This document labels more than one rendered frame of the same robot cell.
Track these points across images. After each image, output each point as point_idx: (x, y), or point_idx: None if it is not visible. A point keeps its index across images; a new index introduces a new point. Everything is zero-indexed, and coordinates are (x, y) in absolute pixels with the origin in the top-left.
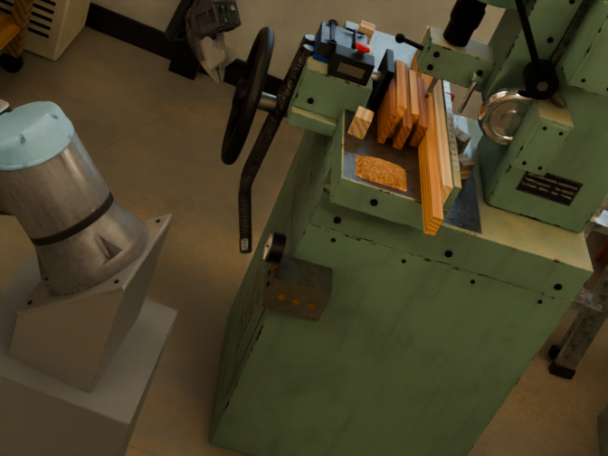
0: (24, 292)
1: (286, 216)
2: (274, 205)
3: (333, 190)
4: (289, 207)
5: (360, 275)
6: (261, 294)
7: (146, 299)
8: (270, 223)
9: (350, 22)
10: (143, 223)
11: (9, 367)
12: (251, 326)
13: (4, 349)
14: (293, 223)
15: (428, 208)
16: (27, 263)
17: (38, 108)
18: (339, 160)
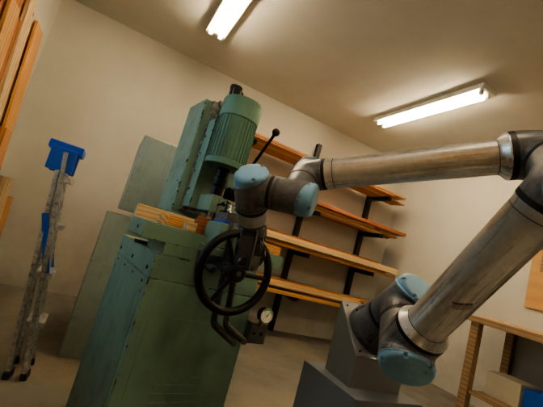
0: (372, 396)
1: (193, 333)
2: (124, 368)
3: (279, 266)
4: (191, 328)
5: None
6: (204, 376)
7: (313, 367)
8: (136, 374)
9: (146, 219)
10: (347, 312)
11: (400, 393)
12: (206, 396)
13: (398, 396)
14: (218, 320)
15: (274, 249)
16: (361, 399)
17: (410, 279)
18: (271, 256)
